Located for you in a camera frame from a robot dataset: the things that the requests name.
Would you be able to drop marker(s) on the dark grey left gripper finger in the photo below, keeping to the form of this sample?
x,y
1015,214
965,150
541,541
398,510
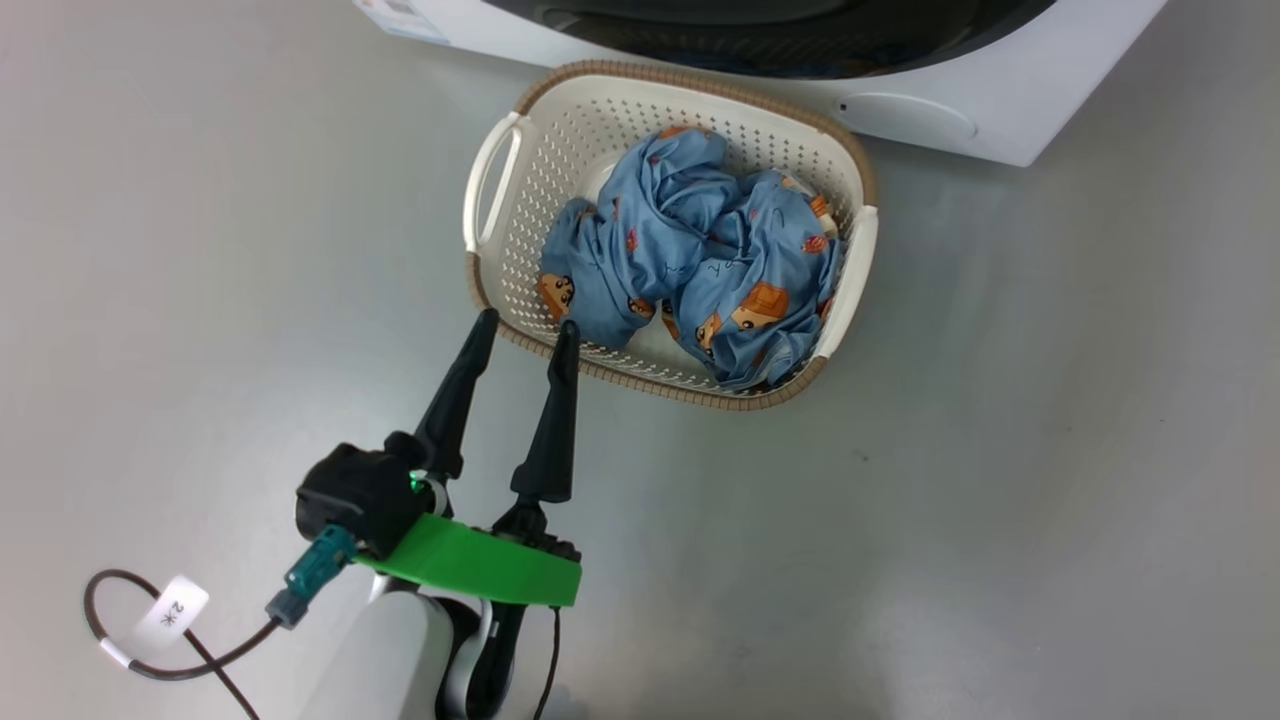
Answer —
x,y
552,450
450,420

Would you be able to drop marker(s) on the black-rimmed glass washer door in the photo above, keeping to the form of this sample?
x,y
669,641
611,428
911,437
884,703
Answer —
x,y
800,40

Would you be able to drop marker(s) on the white front-load washing machine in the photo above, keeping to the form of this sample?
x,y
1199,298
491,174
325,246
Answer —
x,y
1050,90

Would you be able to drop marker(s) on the cream perforated laundry basket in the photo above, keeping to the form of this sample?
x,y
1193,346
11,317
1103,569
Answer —
x,y
600,130

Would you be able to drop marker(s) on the teal left camera connector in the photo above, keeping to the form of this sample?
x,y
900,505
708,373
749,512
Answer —
x,y
320,565

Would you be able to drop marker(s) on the left gripper body green plate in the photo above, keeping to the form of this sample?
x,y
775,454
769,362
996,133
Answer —
x,y
470,565

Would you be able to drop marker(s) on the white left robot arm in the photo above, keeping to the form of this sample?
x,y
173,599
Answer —
x,y
380,660

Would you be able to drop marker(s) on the white round filter cover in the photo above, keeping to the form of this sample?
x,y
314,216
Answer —
x,y
910,115

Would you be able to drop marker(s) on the blue energy label sticker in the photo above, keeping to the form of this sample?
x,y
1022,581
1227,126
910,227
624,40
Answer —
x,y
400,15

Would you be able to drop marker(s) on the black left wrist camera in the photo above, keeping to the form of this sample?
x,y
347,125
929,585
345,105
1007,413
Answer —
x,y
360,495

